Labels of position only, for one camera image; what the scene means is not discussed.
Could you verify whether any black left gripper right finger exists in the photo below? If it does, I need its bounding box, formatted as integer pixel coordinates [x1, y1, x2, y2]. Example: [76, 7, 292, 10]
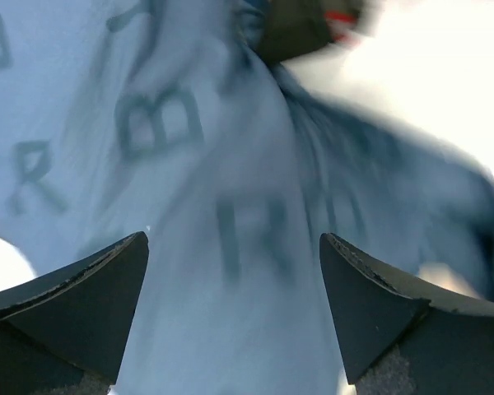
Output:
[319, 234, 494, 395]

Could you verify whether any blue lettered pillowcase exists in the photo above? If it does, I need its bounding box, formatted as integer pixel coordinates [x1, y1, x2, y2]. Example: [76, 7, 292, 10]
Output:
[0, 1, 494, 394]

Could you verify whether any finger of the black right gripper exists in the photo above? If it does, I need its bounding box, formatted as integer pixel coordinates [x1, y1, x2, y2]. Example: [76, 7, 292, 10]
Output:
[259, 0, 366, 63]

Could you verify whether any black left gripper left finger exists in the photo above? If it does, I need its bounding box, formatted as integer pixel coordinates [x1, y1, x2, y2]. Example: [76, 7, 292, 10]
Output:
[0, 232, 149, 395]

